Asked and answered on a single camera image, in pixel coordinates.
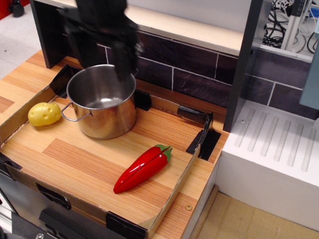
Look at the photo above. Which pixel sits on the yellow toy potato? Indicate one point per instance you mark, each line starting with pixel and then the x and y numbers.
pixel 43 114

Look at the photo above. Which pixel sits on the dark grey shelf frame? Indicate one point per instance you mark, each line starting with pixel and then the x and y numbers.
pixel 203 62

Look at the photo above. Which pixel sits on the white ribbed drainboard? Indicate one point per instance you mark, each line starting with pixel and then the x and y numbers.
pixel 271 161

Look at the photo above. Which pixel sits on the cardboard fence with black tape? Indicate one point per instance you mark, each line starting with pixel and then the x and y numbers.
pixel 61 180

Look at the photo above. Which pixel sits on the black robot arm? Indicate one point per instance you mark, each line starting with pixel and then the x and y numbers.
pixel 91 53

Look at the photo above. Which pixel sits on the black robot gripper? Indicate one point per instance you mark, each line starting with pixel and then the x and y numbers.
pixel 87 26

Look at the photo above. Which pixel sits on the black caster wheel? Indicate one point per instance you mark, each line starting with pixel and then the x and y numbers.
pixel 16 8

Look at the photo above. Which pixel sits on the stainless steel pot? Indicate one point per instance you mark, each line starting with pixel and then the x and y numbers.
pixel 104 104

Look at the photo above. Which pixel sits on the red toy chili pepper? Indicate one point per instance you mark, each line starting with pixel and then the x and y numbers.
pixel 147 165

